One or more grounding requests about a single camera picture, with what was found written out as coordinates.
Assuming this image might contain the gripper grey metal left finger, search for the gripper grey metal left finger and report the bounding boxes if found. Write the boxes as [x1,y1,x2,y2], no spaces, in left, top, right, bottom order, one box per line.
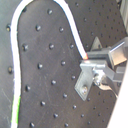
[93,65,128,98]

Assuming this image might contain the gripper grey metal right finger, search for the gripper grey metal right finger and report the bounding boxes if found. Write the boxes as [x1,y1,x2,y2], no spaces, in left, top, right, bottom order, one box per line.
[88,37,128,67]

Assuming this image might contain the white braided cable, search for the white braided cable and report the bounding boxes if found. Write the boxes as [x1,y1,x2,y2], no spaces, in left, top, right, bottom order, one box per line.
[9,0,90,128]

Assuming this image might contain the black perforated breadboard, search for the black perforated breadboard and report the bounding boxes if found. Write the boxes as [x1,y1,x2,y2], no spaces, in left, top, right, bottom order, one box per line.
[11,0,126,128]

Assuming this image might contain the metal angle bracket clip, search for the metal angle bracket clip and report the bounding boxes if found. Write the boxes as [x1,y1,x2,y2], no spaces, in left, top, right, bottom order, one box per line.
[74,60,106,101]

